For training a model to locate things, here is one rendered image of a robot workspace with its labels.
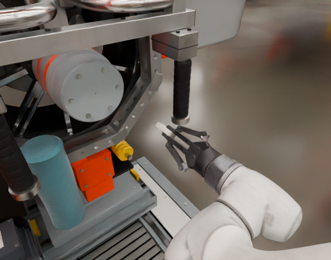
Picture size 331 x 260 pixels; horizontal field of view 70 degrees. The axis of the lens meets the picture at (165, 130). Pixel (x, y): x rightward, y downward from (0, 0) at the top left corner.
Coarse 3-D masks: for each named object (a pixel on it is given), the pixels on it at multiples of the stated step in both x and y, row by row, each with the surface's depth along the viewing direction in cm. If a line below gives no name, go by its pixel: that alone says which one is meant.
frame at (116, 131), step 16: (144, 48) 70; (144, 64) 72; (160, 64) 71; (144, 80) 74; (160, 80) 73; (128, 96) 76; (144, 96) 73; (128, 112) 73; (112, 128) 75; (128, 128) 75; (64, 144) 69; (80, 144) 69; (96, 144) 70; (112, 144) 74
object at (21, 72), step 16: (128, 16) 67; (112, 48) 84; (128, 48) 76; (112, 64) 73; (128, 64) 78; (0, 80) 56; (32, 80) 62; (128, 80) 78; (32, 96) 63; (16, 112) 77; (32, 112) 65; (48, 112) 83; (64, 112) 70; (112, 112) 79; (16, 128) 64; (32, 128) 72; (48, 128) 74; (64, 128) 76; (80, 128) 76
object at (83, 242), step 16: (144, 192) 111; (32, 208) 102; (128, 208) 106; (144, 208) 108; (32, 224) 96; (96, 224) 100; (112, 224) 98; (48, 240) 91; (80, 240) 94; (96, 240) 97; (48, 256) 89; (64, 256) 89
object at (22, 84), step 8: (0, 0) 61; (8, 0) 62; (16, 0) 63; (80, 16) 75; (0, 32) 64; (8, 32) 65; (16, 32) 63; (16, 64) 70; (8, 72) 70; (16, 80) 72; (24, 80) 73; (16, 88) 73; (24, 88) 74
